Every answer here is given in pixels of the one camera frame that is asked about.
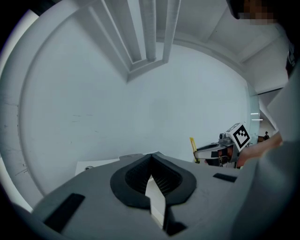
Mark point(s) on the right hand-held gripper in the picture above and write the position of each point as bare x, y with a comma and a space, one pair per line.
236, 140

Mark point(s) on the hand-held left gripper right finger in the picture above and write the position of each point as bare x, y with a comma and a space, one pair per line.
201, 201

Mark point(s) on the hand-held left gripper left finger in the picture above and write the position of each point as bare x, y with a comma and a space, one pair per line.
98, 187

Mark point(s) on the yellow utility knife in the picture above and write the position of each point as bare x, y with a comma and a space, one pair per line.
193, 147

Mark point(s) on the person's right forearm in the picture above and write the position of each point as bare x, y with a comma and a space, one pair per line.
260, 147

